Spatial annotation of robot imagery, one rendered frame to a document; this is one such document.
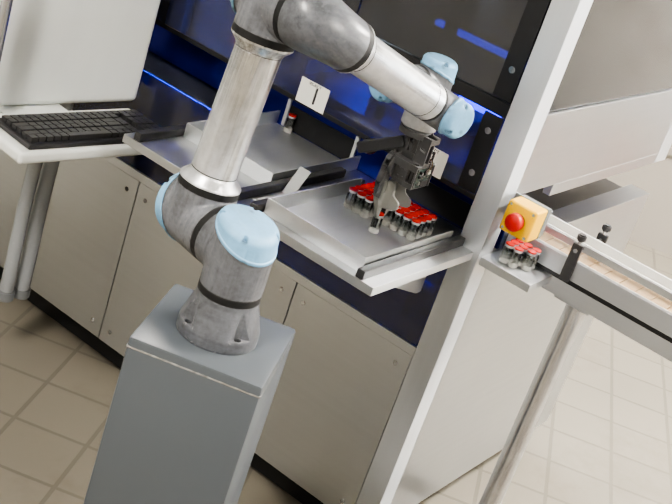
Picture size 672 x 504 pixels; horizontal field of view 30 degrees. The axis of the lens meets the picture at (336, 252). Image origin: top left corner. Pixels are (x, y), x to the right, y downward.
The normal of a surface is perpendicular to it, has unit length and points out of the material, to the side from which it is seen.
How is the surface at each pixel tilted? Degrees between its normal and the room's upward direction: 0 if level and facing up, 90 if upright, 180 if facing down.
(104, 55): 90
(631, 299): 90
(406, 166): 90
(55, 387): 0
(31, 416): 0
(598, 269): 0
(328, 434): 90
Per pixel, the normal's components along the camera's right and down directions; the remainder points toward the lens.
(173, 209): -0.70, -0.01
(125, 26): 0.70, 0.48
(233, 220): 0.38, -0.79
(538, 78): -0.57, 0.18
